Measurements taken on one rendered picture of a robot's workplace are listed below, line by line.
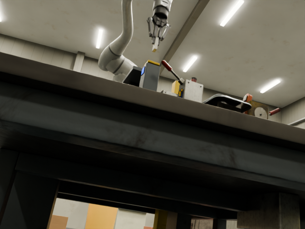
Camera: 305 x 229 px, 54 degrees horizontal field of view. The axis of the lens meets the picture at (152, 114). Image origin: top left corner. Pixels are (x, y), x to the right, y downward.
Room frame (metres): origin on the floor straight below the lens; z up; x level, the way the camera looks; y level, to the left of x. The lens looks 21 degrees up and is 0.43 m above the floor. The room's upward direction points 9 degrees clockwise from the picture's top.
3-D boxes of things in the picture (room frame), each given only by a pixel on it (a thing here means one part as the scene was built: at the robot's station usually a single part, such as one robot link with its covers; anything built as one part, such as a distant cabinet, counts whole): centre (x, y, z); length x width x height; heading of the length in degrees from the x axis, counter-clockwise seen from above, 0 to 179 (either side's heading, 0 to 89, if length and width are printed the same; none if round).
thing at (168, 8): (1.25, 0.04, 1.50); 0.09 x 0.09 x 0.06
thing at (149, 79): (1.25, 0.04, 0.92); 0.08 x 0.08 x 0.44; 19
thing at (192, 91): (1.20, -0.14, 0.88); 0.12 x 0.07 x 0.36; 109
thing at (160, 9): (1.25, 0.04, 1.43); 0.08 x 0.07 x 0.09; 109
